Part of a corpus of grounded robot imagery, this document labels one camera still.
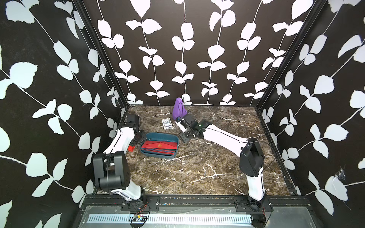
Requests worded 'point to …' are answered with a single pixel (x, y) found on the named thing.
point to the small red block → (130, 148)
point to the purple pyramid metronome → (179, 109)
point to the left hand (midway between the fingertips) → (141, 137)
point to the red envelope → (159, 147)
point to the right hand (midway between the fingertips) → (181, 133)
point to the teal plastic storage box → (163, 136)
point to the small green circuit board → (138, 217)
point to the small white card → (167, 123)
